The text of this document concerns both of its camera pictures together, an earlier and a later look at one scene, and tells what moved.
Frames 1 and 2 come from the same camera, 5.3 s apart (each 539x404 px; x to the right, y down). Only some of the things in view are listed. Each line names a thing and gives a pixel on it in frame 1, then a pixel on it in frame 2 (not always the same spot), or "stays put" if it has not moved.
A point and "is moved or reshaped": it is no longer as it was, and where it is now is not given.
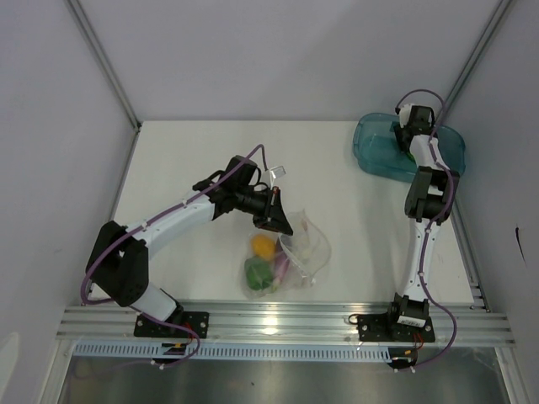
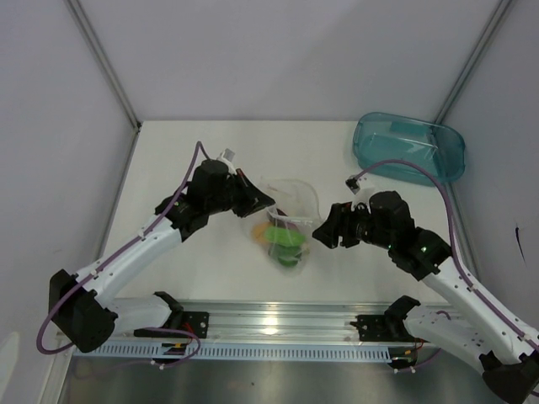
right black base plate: [385, 327] stays put
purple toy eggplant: [282, 263] is moved or reshaped
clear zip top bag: [275, 263] is moved or reshaped
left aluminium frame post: [79, 13] stays put
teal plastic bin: [376, 147] stays put
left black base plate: [146, 326] stays put
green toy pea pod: [411, 156] → [285, 236]
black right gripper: [399, 134] → [338, 225]
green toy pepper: [258, 273] → [289, 254]
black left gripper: [273, 216] → [253, 199]
